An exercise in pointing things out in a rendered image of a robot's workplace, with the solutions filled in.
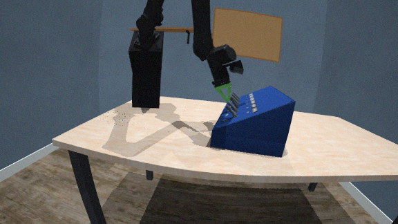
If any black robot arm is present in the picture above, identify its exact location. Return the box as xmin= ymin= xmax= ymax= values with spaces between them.
xmin=134 ymin=0 xmax=244 ymax=79

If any blue switch panel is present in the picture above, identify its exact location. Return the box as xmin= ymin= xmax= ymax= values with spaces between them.
xmin=210 ymin=86 xmax=296 ymax=157

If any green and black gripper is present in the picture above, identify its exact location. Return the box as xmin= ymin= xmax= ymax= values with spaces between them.
xmin=210 ymin=64 xmax=231 ymax=102

